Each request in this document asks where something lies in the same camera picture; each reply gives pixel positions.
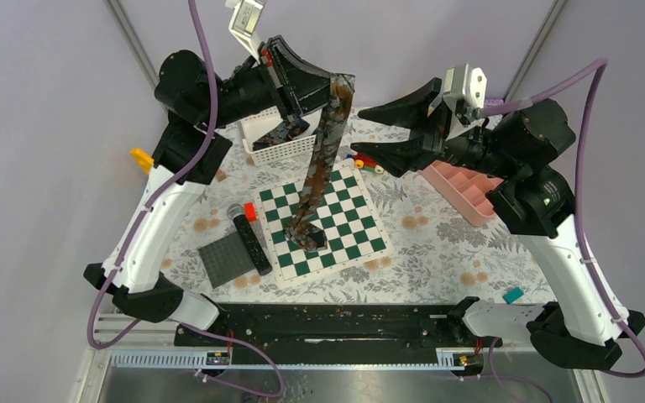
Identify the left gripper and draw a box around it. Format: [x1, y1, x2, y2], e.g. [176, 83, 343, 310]
[202, 34, 355, 130]

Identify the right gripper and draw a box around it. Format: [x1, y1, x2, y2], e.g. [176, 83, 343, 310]
[350, 75, 521, 179]

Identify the brown floral tie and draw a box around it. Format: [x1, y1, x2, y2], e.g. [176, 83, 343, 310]
[284, 73, 356, 252]

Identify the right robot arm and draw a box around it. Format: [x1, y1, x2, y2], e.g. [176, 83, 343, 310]
[352, 78, 645, 373]

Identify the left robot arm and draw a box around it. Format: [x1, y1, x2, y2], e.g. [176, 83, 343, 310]
[83, 36, 331, 345]

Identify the dark blue patterned tie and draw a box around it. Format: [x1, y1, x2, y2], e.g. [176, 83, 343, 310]
[253, 117, 310, 151]

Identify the red toy car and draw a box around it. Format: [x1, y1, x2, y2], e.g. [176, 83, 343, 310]
[346, 153, 385, 175]

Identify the white plastic basket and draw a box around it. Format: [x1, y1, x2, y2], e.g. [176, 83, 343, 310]
[236, 107, 322, 166]

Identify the pink compartment tray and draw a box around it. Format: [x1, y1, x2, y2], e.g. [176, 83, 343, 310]
[421, 161, 503, 227]

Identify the purple glitter microphone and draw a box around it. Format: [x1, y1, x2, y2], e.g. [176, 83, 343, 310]
[484, 97, 505, 108]

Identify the green white chessboard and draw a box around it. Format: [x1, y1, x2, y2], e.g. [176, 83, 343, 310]
[254, 161, 394, 288]

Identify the small red block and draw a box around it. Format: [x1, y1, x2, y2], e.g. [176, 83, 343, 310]
[244, 202, 258, 222]

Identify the black microphone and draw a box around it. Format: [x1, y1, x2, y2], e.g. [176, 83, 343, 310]
[227, 203, 272, 276]

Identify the yellow blue toy crane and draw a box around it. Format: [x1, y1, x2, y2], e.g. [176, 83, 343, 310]
[129, 148, 154, 175]

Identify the floral table mat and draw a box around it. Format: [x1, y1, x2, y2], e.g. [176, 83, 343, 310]
[161, 125, 553, 304]

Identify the grey lego baseplate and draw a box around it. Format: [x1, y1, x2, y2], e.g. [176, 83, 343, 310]
[197, 233, 255, 289]

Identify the teal block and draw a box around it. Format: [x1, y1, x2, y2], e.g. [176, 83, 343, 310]
[502, 287, 524, 305]

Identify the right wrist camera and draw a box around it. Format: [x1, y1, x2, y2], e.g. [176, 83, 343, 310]
[442, 64, 487, 140]

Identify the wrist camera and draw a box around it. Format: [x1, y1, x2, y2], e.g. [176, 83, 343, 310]
[224, 0, 266, 61]
[442, 64, 487, 140]

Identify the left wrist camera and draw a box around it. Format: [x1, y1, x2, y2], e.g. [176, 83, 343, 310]
[224, 0, 266, 61]

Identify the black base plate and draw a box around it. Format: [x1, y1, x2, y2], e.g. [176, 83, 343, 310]
[174, 302, 501, 366]

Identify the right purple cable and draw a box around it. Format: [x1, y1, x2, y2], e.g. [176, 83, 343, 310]
[472, 56, 645, 403]

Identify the purple cable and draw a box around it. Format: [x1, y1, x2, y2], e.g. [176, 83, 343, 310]
[86, 0, 287, 400]
[472, 56, 645, 403]

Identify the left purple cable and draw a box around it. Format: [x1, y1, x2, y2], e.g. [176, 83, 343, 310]
[86, 0, 287, 400]

